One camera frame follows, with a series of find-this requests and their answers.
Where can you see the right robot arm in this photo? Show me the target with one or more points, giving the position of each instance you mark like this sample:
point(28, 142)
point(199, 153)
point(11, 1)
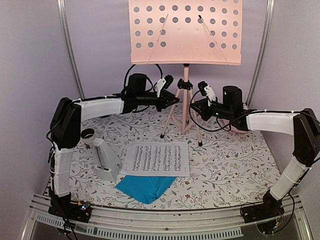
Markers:
point(302, 125)

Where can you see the pink music stand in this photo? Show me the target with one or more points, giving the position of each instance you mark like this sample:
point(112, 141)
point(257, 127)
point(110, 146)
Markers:
point(185, 32)

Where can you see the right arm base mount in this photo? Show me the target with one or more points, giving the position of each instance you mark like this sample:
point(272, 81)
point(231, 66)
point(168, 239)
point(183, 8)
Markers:
point(264, 211)

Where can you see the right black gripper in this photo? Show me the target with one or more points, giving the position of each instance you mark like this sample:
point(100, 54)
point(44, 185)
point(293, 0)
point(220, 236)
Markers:
point(205, 112)

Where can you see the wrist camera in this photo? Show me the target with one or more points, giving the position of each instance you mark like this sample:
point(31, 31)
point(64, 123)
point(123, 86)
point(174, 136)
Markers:
point(207, 91)
point(162, 84)

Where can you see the blue cloth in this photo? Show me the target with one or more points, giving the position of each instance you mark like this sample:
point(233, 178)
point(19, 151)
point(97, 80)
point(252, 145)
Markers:
point(145, 189)

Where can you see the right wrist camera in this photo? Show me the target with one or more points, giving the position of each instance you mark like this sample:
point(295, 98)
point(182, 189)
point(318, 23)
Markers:
point(207, 91)

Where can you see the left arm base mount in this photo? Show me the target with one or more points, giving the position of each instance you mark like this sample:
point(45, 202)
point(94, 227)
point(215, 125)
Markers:
point(80, 211)

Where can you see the sheet music paper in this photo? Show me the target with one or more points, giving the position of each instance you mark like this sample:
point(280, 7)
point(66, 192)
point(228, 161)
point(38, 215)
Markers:
point(157, 159)

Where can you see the white metronome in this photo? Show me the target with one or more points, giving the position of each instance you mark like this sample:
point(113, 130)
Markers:
point(107, 164)

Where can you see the paper coffee cup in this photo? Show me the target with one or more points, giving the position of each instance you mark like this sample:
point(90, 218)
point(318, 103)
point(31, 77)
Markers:
point(88, 136)

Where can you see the front aluminium rail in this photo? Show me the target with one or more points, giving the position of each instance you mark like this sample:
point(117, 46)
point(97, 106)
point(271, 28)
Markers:
point(110, 223)

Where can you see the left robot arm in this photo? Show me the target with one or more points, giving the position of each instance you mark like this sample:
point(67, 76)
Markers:
point(65, 127)

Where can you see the left aluminium post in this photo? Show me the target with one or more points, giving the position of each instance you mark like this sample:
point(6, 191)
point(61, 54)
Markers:
point(62, 13)

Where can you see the pink plate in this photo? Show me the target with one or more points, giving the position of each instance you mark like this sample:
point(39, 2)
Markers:
point(238, 124)

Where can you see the right aluminium post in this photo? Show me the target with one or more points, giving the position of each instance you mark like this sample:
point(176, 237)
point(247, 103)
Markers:
point(262, 51)

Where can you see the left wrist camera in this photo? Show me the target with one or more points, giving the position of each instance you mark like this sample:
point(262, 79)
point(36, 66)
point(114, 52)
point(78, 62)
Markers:
point(162, 84)

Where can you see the aluminium post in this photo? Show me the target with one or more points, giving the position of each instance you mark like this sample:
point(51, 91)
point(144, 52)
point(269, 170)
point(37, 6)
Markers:
point(262, 51)
point(62, 13)

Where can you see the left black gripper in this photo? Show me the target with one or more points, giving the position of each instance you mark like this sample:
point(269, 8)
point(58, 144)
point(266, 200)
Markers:
point(165, 95)

